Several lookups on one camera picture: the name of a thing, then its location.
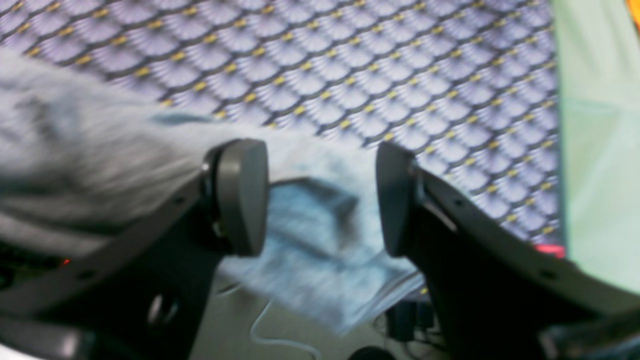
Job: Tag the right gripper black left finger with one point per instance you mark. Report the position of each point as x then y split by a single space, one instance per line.
143 295

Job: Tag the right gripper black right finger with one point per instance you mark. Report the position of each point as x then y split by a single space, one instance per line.
496 297

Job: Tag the light grey T-shirt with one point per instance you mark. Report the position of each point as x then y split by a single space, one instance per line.
81 161

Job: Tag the red table clamp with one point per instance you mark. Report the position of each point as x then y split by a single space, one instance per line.
555 250

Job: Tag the black round stand base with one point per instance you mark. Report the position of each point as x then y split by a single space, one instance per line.
371 353

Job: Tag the fan-patterned table cloth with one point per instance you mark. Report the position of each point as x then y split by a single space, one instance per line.
469 86

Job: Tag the light green cloth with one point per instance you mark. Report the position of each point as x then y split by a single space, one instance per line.
599 91

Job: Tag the orange cloth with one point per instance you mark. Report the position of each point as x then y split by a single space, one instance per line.
633 7

